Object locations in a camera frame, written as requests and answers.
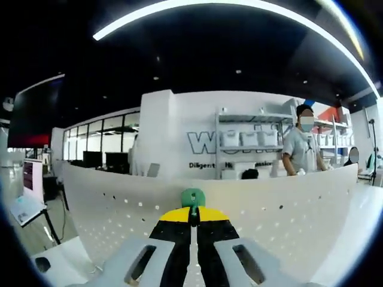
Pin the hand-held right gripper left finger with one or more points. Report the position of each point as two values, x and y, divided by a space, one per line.
131 263

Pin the black tripod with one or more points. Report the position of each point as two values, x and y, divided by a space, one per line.
374 143

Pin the white metal storage shelf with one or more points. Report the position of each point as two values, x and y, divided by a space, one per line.
254 115

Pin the green hook assembly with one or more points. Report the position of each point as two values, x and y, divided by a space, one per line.
193 197

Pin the open laptop pink screen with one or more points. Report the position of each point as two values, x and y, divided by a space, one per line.
31 179

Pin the small table black legs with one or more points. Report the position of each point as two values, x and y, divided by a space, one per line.
52 227

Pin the ceiling light strip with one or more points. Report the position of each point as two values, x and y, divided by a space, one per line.
179 12

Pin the white perforated mounting plate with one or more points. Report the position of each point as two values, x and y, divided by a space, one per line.
269 203

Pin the black desk monitor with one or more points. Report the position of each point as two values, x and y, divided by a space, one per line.
116 161
92 158

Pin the black wall screen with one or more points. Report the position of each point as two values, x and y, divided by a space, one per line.
33 116

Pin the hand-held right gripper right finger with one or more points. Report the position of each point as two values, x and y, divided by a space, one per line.
227 263

